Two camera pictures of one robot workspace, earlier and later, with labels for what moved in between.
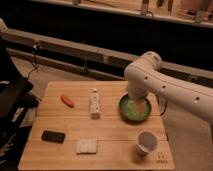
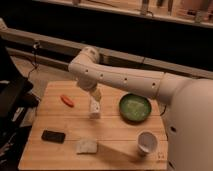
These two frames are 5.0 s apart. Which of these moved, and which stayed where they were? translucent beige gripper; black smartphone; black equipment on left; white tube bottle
Moved: translucent beige gripper
Stayed: black smartphone; white tube bottle; black equipment on left
